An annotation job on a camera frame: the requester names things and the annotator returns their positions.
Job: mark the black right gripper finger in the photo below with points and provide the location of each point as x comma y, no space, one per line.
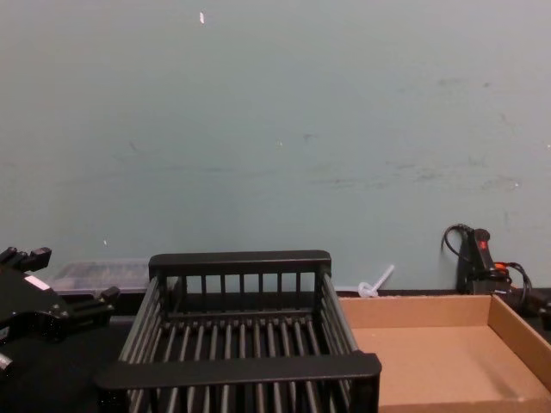
546,316

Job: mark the left robot arm silver joint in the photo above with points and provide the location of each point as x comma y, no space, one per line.
3,363

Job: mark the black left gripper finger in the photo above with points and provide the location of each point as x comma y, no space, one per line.
39,257
92,310

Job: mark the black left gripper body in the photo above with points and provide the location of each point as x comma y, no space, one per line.
30,307

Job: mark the clear plastic case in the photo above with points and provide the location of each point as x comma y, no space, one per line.
99,275

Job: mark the black table cloth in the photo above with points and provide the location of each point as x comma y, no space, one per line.
47,387

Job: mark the shallow brown cardboard tray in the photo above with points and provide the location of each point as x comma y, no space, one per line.
430,361

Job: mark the black rack with steel bars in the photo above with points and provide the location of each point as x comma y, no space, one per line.
241,370

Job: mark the plain pale wall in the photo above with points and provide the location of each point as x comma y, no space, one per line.
275,129

